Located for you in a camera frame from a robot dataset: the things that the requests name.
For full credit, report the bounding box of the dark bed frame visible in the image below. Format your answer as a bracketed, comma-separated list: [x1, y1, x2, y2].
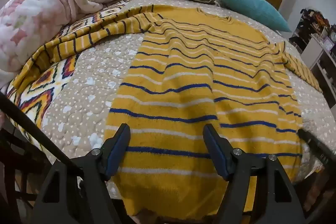
[0, 128, 336, 224]

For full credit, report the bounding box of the teal knitted pillow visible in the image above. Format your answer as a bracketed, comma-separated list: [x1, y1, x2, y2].
[216, 0, 292, 33]

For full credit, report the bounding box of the cluttered shelf unit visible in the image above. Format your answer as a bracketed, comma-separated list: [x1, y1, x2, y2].
[289, 7, 336, 109]

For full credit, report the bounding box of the black strap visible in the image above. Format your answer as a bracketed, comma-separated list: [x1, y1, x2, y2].
[0, 92, 84, 174]

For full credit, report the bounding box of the pink floral comforter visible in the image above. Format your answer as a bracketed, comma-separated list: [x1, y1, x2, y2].
[0, 0, 153, 88]

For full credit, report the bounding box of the zigzag patterned blanket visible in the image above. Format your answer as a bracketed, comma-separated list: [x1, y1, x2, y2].
[5, 1, 126, 151]

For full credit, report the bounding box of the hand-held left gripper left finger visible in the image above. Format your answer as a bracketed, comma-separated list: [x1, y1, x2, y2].
[31, 123, 132, 224]

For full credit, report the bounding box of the yellow striped sweater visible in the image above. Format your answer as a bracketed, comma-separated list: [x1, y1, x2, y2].
[13, 5, 323, 216]

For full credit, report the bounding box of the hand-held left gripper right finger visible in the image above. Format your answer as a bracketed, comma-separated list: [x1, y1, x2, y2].
[203, 124, 306, 224]

